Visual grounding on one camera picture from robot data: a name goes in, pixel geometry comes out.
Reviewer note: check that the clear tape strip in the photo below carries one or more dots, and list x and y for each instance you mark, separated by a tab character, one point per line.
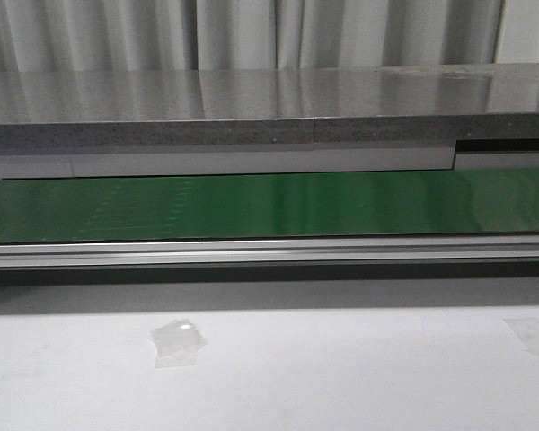
527	331

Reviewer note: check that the aluminium conveyor side rail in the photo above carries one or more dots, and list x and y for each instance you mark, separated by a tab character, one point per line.
297	250

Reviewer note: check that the clear tape patch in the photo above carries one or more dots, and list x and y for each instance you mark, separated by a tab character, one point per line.
177	344

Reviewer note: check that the green conveyor belt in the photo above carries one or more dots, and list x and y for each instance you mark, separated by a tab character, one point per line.
269	205

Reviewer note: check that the white pleated curtain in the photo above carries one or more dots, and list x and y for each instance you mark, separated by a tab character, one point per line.
211	35

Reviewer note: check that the grey stone countertop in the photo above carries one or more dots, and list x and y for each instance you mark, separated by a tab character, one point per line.
69	112

